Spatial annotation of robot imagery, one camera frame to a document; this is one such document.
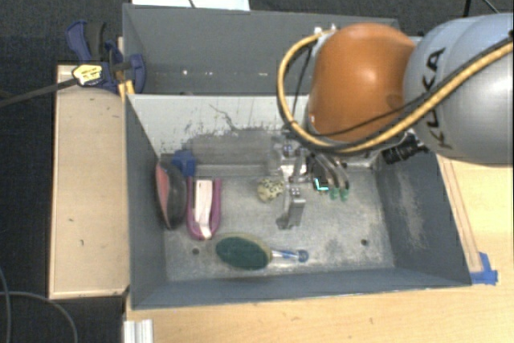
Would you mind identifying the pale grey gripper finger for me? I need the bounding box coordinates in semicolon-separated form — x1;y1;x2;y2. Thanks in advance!
275;186;307;231
263;143;295;178

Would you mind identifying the cream spotted ball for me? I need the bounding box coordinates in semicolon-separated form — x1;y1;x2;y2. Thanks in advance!
256;177;286;203

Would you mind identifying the grey metal bin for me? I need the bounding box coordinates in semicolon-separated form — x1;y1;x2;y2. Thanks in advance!
121;2;474;311

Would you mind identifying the purple and white stapler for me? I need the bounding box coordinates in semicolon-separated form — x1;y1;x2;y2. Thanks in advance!
185;177;223;241

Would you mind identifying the blue plastic block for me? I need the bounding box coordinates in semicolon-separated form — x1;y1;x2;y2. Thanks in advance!
172;150;198;178

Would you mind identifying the red and black oval object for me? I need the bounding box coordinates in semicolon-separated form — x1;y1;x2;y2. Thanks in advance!
154;161;189;231

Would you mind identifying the pale wood board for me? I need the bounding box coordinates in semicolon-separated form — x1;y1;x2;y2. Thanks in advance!
47;63;132;300

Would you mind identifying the green scrub brush clear handle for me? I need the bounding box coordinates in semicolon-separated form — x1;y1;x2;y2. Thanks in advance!
206;232;310;272

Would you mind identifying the black cylinder on white bracket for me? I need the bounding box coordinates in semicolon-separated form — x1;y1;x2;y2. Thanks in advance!
379;132;429;166

